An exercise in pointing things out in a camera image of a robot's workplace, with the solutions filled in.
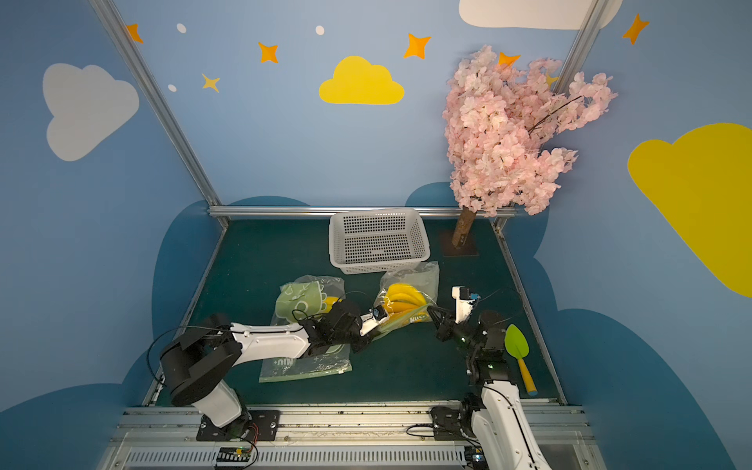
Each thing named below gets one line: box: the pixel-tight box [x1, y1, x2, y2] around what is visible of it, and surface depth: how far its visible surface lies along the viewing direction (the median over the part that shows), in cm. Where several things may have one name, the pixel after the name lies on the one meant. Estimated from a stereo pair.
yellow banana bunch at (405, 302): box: [381, 282, 430, 323], surface depth 94 cm
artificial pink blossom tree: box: [442, 45, 618, 248], surface depth 72 cm
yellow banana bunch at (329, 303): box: [323, 295, 344, 314], surface depth 95 cm
